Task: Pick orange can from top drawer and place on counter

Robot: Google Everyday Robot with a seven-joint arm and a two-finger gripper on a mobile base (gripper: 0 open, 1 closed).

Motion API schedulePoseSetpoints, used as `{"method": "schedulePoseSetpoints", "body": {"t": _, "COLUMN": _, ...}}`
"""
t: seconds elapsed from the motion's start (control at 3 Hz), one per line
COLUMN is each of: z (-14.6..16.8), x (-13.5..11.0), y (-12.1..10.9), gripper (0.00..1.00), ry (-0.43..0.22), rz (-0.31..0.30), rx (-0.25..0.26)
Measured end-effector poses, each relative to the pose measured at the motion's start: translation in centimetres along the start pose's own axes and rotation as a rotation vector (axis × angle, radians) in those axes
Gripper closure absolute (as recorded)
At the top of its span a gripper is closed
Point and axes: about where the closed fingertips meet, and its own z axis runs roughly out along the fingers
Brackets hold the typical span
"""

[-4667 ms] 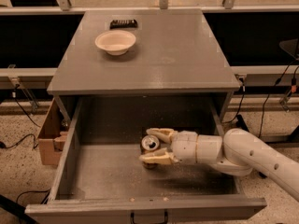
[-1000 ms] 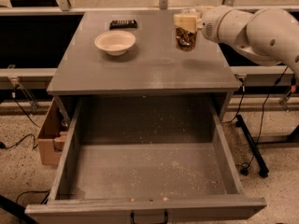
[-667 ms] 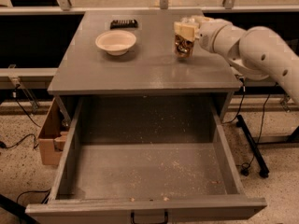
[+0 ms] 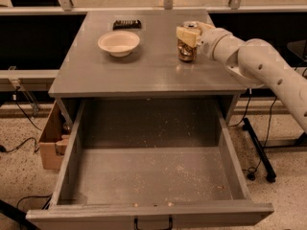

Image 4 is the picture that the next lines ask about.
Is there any black cable on left floor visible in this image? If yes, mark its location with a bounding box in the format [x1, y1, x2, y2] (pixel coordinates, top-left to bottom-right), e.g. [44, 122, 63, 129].
[0, 86, 42, 154]

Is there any grey cabinet counter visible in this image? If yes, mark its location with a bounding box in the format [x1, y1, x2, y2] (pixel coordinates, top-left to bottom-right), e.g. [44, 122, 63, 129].
[49, 9, 246, 119]

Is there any white paper bowl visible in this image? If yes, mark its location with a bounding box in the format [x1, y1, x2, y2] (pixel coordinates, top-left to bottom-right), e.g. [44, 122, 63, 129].
[98, 31, 140, 58]

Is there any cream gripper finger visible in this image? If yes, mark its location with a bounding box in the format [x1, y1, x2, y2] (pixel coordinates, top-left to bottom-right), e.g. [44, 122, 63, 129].
[177, 27, 201, 48]
[197, 21, 214, 32]

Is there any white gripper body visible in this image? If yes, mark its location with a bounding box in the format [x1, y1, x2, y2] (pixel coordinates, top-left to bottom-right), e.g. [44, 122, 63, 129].
[200, 28, 232, 60]

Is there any black cable at right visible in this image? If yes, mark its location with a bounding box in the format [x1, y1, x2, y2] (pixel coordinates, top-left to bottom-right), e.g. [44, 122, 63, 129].
[228, 86, 253, 128]

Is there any orange soda can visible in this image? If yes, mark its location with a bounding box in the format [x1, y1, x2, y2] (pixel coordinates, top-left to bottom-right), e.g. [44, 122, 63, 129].
[177, 21, 198, 62]

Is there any cardboard box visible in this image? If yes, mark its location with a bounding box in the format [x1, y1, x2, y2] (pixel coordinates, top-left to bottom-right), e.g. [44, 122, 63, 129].
[38, 103, 69, 170]

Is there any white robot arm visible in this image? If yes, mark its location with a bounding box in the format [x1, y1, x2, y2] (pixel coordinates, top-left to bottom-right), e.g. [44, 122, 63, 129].
[176, 21, 307, 131]

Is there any black drawer handle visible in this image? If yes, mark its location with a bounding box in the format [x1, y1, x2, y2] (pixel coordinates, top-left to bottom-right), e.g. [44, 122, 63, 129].
[133, 218, 173, 230]

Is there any open grey top drawer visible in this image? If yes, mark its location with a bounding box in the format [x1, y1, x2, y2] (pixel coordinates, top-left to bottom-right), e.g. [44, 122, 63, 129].
[27, 98, 273, 230]

